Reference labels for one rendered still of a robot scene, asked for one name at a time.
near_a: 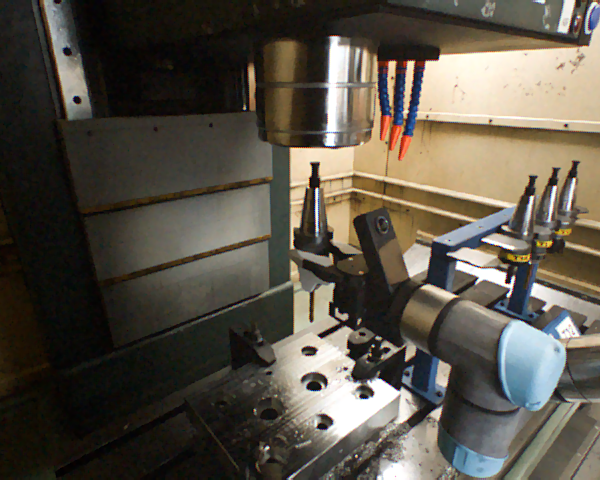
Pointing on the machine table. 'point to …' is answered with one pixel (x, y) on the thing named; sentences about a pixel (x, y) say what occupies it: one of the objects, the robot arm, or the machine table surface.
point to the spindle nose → (315, 91)
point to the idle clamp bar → (360, 342)
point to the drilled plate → (354, 423)
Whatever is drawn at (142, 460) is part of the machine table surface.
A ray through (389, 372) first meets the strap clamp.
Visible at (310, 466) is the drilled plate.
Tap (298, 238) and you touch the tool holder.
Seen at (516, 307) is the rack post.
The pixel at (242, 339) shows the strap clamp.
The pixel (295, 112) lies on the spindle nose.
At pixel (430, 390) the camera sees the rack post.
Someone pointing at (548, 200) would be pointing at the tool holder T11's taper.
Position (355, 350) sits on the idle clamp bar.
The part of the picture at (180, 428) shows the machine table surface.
